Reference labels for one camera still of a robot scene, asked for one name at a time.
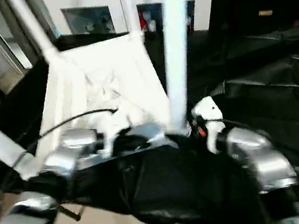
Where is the black table mat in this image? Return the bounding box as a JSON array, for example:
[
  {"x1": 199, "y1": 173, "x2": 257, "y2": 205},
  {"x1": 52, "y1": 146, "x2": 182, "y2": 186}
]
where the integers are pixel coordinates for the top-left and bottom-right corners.
[{"x1": 0, "y1": 0, "x2": 299, "y2": 224}]

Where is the red bottle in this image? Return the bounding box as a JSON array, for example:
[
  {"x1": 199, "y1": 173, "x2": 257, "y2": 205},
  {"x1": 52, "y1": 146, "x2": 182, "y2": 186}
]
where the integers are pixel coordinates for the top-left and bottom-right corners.
[{"x1": 139, "y1": 10, "x2": 150, "y2": 32}]

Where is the white display cabinet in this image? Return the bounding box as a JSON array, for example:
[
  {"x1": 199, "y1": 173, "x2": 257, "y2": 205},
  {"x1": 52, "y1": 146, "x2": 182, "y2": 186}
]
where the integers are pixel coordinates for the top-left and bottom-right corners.
[{"x1": 42, "y1": 0, "x2": 225, "y2": 56}]

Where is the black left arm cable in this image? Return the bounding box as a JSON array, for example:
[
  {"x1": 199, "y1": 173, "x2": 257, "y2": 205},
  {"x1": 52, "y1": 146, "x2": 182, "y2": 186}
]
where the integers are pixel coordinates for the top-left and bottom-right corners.
[{"x1": 0, "y1": 107, "x2": 130, "y2": 201}]

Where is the black table frame leg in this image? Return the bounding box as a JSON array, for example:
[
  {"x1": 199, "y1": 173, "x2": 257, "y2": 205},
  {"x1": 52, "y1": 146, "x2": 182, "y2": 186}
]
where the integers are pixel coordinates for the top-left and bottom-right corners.
[{"x1": 57, "y1": 203, "x2": 83, "y2": 224}]

